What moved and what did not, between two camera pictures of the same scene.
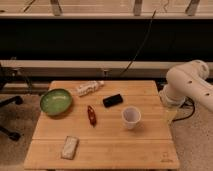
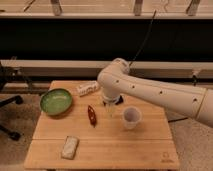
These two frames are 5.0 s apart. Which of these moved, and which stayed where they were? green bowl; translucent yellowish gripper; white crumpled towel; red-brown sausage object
Moved: translucent yellowish gripper
Stayed: white crumpled towel; green bowl; red-brown sausage object
